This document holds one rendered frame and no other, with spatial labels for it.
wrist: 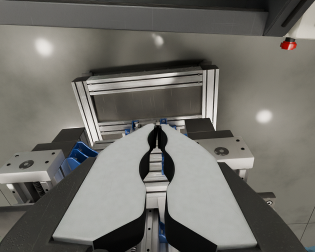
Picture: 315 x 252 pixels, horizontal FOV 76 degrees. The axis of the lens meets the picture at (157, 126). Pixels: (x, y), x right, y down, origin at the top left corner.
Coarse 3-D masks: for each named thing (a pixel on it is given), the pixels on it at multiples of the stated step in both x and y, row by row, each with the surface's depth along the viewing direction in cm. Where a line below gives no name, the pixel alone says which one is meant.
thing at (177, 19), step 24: (0, 0) 35; (24, 0) 35; (48, 0) 35; (72, 0) 35; (24, 24) 37; (48, 24) 37; (72, 24) 37; (96, 24) 37; (120, 24) 37; (144, 24) 37; (168, 24) 37; (192, 24) 37; (216, 24) 37; (240, 24) 37; (264, 24) 37
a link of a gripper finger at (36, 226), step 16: (80, 176) 8; (48, 192) 8; (64, 192) 8; (32, 208) 7; (48, 208) 7; (64, 208) 7; (16, 224) 6; (32, 224) 6; (48, 224) 6; (16, 240) 6; (32, 240) 6; (48, 240) 6
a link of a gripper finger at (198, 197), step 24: (168, 144) 10; (192, 144) 11; (168, 168) 10; (192, 168) 9; (216, 168) 9; (168, 192) 8; (192, 192) 8; (216, 192) 8; (168, 216) 7; (192, 216) 7; (216, 216) 7; (240, 216) 7; (168, 240) 8; (192, 240) 7; (216, 240) 6; (240, 240) 6
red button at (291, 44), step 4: (284, 40) 53; (288, 40) 51; (292, 40) 51; (280, 44) 52; (284, 44) 51; (288, 44) 51; (292, 44) 50; (296, 44) 51; (284, 48) 52; (288, 48) 51; (292, 48) 51
